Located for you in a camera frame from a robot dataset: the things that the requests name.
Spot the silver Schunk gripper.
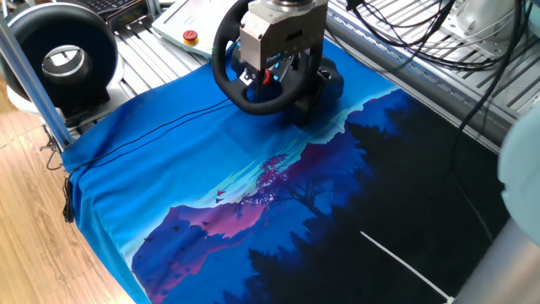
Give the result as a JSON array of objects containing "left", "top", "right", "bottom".
[{"left": 239, "top": 14, "right": 329, "bottom": 100}]

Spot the black leather steering wheel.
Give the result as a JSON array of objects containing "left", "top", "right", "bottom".
[{"left": 211, "top": 0, "right": 325, "bottom": 116}]

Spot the black steering wheel base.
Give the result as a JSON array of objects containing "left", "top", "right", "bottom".
[{"left": 290, "top": 54, "right": 345, "bottom": 128}]

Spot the silver round force sensor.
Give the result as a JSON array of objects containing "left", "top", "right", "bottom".
[{"left": 269, "top": 0, "right": 330, "bottom": 8}]

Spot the white emergency stop box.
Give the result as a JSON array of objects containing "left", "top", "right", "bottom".
[{"left": 150, "top": 0, "right": 240, "bottom": 60}]

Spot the blue landscape print cloth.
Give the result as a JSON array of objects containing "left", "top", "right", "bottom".
[{"left": 62, "top": 40, "right": 511, "bottom": 304}]

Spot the dark brown flat box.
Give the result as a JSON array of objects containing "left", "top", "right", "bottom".
[{"left": 107, "top": 2, "right": 154, "bottom": 31}]

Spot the black keyboard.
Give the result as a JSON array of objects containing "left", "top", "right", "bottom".
[{"left": 78, "top": 0, "right": 138, "bottom": 18}]

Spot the white zip tie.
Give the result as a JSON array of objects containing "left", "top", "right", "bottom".
[{"left": 359, "top": 231, "right": 456, "bottom": 304}]

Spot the thin black cable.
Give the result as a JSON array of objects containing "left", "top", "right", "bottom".
[
  {"left": 62, "top": 98, "right": 232, "bottom": 224},
  {"left": 79, "top": 103, "right": 236, "bottom": 172}
]

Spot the thin black hanging wire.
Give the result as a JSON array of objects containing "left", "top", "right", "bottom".
[{"left": 40, "top": 134, "right": 64, "bottom": 172}]

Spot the aluminium frame post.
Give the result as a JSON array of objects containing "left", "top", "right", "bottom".
[{"left": 0, "top": 14, "right": 75, "bottom": 151}]

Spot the black round ring fan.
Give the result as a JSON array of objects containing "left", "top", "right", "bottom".
[{"left": 0, "top": 2, "right": 126, "bottom": 123}]

